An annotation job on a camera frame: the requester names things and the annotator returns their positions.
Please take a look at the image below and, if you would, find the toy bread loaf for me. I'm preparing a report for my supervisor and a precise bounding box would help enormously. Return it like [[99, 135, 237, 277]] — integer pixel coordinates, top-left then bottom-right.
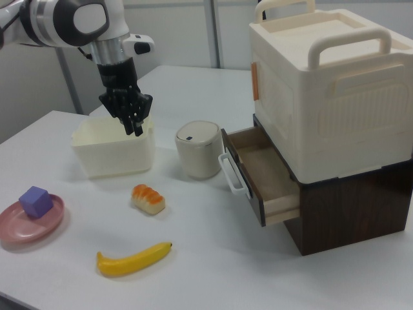
[[130, 183, 167, 216]]

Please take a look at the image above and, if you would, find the white plastic basket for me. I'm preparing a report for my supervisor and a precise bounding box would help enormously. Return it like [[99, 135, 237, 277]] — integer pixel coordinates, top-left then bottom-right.
[[70, 115, 156, 180]]

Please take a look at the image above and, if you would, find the cream storage box with handles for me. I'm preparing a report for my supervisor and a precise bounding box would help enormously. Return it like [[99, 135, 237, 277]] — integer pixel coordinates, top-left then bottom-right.
[[248, 0, 413, 185]]

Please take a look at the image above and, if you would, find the wooden drawer with white handle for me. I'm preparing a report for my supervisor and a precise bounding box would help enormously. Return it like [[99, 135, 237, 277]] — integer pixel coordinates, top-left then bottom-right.
[[218, 126, 301, 229]]

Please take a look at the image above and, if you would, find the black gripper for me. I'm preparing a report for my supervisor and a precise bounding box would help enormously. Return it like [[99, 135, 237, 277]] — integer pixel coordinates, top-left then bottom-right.
[[96, 57, 154, 137]]

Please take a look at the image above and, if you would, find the small cream trash can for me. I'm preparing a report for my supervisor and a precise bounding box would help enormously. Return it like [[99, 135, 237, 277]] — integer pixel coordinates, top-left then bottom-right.
[[174, 120, 224, 181]]

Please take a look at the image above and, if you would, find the purple cube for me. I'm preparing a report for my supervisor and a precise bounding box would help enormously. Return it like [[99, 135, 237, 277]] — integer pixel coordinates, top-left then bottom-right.
[[18, 185, 54, 220]]

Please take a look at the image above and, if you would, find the yellow toy banana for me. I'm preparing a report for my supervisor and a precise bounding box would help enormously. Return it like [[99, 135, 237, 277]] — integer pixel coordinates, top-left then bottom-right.
[[96, 242, 174, 278]]

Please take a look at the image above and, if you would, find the dark wood drawer cabinet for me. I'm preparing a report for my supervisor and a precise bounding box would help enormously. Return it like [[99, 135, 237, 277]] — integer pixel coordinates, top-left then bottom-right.
[[252, 114, 413, 257]]

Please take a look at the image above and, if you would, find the pink plate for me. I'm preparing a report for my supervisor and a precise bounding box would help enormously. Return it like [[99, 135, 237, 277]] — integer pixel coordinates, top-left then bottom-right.
[[0, 194, 66, 243]]

